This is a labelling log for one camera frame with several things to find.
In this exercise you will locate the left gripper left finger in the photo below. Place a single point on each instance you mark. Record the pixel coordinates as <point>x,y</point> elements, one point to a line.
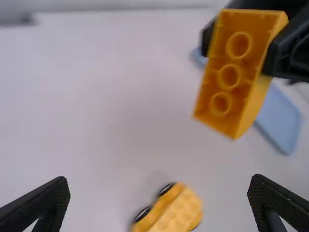
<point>55,193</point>

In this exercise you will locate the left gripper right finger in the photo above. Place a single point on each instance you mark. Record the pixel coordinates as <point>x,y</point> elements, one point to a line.
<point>263,198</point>

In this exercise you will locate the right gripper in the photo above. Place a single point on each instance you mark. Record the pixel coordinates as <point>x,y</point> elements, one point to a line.
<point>260,4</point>

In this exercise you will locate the yellow toy brick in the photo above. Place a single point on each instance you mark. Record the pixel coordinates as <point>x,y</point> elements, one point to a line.
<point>231,72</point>

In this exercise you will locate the blue mat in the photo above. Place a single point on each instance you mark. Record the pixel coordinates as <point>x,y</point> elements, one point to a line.
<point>277,120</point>

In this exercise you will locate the yellow toy car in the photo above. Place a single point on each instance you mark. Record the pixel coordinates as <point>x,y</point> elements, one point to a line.
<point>173,212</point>

